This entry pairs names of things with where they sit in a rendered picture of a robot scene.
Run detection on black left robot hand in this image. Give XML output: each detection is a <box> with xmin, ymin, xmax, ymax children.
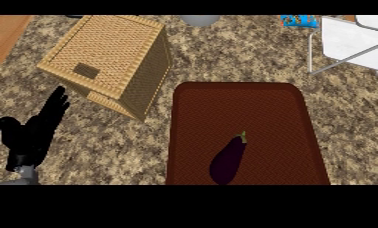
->
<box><xmin>0</xmin><ymin>85</ymin><xmax>72</xmax><ymax>173</ymax></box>

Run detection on dark red tray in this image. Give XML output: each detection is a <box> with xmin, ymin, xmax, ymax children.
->
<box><xmin>163</xmin><ymin>81</ymin><xmax>332</xmax><ymax>186</ymax></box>

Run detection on wicker basket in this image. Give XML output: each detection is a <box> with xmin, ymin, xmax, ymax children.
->
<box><xmin>35</xmin><ymin>15</ymin><xmax>174</xmax><ymax>122</ymax></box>

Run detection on purple eggplant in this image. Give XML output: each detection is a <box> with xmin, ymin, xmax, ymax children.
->
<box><xmin>208</xmin><ymin>130</ymin><xmax>249</xmax><ymax>186</ymax></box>

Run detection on grey round object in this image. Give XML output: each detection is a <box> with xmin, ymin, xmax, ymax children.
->
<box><xmin>178</xmin><ymin>15</ymin><xmax>221</xmax><ymax>28</ymax></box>

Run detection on blue printed box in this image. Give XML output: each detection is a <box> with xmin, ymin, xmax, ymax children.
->
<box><xmin>278</xmin><ymin>15</ymin><xmax>320</xmax><ymax>29</ymax></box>

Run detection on white tiered wire shelf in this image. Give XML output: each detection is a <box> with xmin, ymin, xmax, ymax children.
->
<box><xmin>306</xmin><ymin>15</ymin><xmax>378</xmax><ymax>76</ymax></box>

